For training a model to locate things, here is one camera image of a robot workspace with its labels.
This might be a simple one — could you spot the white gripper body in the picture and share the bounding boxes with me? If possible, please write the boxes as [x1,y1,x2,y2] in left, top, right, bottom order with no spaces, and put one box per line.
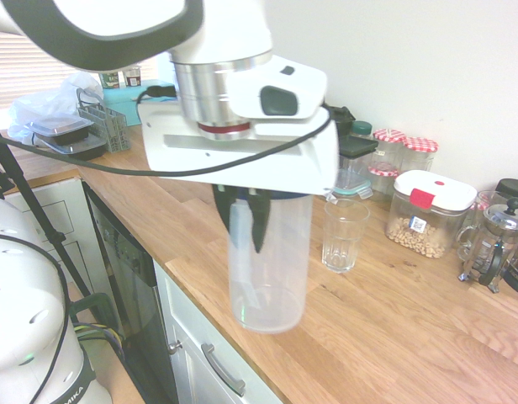
[136,100,340,197]

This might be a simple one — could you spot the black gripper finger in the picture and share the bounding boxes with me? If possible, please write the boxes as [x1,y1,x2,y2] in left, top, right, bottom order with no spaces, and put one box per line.
[212,184,235,235]
[246,189,271,254]

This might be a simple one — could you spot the clear pitcher with blue lid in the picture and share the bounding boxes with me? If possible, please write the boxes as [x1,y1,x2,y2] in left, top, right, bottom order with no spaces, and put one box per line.
[227,189,314,336]

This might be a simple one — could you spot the black shaker bottle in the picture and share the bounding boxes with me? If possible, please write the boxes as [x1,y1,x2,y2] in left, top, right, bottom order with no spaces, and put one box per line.
[324,104,355,138]

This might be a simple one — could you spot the glass container with teal clips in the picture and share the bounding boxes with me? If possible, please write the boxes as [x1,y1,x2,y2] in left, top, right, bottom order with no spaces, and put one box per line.
[325,183,374,207]

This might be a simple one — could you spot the square container with black lid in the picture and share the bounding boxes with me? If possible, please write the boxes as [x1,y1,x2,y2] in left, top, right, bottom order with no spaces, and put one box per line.
[337,136,380,190]

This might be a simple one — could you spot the clear drinking glass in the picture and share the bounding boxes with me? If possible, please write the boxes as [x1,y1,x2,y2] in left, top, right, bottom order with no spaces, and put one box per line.
[321,198,372,275]

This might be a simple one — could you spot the clear bottle with green lid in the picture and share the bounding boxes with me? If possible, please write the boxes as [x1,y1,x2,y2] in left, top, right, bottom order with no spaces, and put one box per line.
[350,120,374,142]

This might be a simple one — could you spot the small jar red checkered lid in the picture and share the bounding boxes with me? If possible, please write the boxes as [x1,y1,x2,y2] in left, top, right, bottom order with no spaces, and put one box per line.
[367,165,400,204]

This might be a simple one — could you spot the tall jar red checkered lid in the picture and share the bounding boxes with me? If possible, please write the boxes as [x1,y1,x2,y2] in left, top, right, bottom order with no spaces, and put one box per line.
[373,127,408,170]
[401,136,441,174]

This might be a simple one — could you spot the steel dishwasher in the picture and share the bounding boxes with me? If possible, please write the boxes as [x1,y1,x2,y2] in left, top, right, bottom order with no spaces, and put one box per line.
[82,180,178,404]

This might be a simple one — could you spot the white kitchen drawer cabinet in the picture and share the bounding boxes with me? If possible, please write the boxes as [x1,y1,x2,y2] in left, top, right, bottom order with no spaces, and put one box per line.
[152,258,285,404]

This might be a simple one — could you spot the grey cutlery drainer basket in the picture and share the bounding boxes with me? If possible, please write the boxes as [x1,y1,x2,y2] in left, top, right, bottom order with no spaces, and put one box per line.
[75,87,133,154]

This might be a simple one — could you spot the teal box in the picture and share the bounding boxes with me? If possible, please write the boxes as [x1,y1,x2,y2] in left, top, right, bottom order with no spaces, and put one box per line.
[102,85,178,128]

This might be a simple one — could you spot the nut container with white lid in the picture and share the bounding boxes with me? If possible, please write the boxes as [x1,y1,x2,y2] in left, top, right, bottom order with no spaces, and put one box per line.
[384,169,479,260]

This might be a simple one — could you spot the black food container clear lid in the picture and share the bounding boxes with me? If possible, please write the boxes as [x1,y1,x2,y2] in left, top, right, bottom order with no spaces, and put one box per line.
[27,114,94,146]
[34,134,109,162]

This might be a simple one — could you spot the yogurt cup brown label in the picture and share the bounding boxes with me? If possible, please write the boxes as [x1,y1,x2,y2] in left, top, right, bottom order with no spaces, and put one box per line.
[123,66,144,88]

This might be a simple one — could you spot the green clamp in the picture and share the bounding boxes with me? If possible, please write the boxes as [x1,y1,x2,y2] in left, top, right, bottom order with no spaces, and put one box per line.
[67,293,122,338]

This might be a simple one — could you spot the yogurt cup green label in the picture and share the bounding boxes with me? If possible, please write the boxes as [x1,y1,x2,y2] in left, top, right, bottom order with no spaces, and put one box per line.
[98,71,119,91]

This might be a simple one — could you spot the white panelled cabinet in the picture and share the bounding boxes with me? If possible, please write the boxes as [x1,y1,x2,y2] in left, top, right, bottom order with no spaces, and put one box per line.
[1,176,101,296]

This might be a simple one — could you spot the glass mug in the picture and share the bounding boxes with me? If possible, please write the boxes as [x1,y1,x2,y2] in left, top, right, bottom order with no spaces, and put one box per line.
[455,190,508,262]

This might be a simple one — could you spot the white plastic bag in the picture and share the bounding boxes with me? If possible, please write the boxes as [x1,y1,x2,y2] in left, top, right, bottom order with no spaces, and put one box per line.
[7,70,105,146]

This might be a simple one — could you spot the glass and chrome French press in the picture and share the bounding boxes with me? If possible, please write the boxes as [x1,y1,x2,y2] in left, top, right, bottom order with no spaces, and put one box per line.
[457,196,518,295]

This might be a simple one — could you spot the window blinds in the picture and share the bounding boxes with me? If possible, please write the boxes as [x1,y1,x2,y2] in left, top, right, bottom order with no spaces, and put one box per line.
[0,29,159,111]

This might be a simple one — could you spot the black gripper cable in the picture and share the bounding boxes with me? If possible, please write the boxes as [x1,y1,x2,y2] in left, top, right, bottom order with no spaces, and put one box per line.
[0,85,332,177]

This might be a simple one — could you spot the silver drawer handle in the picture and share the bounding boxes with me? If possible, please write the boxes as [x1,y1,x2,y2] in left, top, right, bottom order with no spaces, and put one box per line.
[199,343,247,397]

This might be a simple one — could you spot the coloured wire bundle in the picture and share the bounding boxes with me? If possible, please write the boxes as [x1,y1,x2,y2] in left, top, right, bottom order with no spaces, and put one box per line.
[72,322,126,361]

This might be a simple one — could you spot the black camera tripod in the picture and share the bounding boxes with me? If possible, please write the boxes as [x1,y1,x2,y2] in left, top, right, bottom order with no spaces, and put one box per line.
[0,116,94,298]

